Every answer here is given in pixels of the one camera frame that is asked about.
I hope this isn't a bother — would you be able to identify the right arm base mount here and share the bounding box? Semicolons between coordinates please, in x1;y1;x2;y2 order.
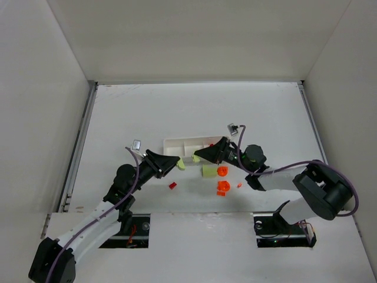
253;201;317;248

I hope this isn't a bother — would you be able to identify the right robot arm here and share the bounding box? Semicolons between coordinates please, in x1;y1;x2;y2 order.
194;137;359;224

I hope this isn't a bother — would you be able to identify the orange round lego piece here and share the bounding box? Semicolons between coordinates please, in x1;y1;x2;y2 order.
217;180;231;192

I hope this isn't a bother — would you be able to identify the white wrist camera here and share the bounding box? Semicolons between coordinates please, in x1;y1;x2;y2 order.
131;139;141;151
227;123;239;137

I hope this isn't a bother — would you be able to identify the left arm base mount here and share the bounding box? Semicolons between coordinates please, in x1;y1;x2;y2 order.
100;214;151;249

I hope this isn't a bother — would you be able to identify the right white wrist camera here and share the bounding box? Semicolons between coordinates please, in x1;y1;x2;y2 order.
227;123;239;137

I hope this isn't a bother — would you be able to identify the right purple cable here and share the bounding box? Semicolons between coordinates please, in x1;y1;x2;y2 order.
235;124;360;218

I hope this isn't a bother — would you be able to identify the white divided sorting tray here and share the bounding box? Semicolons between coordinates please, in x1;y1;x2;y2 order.
163;136;222;165

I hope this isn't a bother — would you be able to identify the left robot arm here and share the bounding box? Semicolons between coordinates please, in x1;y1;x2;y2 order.
28;150;180;282

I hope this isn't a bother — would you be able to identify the small red lego brick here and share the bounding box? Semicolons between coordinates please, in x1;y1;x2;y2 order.
169;182;177;189

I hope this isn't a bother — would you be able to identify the left aluminium frame rail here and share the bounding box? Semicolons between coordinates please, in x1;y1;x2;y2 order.
53;80;98;212

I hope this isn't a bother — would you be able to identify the right aluminium frame rail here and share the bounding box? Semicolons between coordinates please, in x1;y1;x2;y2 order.
297;81;343;210

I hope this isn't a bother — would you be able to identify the aluminium frame rail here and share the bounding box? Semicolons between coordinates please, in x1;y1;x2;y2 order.
53;80;98;212
297;81;343;210

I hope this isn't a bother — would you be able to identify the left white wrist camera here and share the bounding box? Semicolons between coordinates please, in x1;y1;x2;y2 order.
131;139;141;151

